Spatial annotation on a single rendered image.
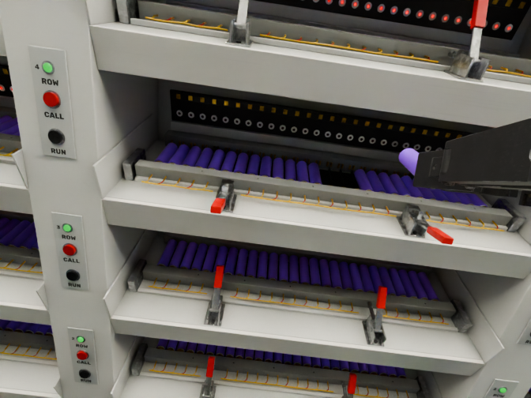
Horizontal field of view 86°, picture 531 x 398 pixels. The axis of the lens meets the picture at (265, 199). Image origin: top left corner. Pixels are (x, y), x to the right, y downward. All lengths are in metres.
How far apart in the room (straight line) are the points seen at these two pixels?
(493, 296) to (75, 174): 0.65
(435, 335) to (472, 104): 0.38
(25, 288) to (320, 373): 0.56
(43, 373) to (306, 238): 0.57
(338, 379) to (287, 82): 0.57
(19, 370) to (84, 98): 0.55
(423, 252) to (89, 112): 0.47
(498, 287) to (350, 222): 0.28
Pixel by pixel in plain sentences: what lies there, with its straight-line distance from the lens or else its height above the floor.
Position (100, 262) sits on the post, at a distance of 0.48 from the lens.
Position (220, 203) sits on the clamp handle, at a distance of 0.33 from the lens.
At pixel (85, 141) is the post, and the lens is 0.42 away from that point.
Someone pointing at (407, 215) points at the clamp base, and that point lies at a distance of 0.45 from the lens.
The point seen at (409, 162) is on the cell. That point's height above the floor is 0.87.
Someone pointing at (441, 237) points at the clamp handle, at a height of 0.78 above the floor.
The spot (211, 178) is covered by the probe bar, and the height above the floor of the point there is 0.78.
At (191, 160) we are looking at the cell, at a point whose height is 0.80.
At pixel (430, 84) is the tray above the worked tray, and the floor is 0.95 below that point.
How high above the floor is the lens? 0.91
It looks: 20 degrees down
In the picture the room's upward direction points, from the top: 8 degrees clockwise
